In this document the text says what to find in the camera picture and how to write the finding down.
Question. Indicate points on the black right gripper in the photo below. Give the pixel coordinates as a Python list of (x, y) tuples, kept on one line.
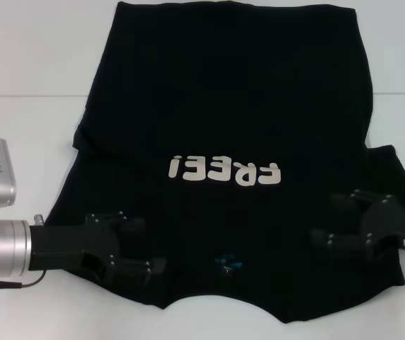
[(386, 219)]

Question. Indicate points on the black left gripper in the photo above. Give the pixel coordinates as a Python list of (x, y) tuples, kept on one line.
[(64, 244)]

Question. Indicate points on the black shirt with FREE print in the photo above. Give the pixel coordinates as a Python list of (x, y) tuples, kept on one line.
[(223, 106)]

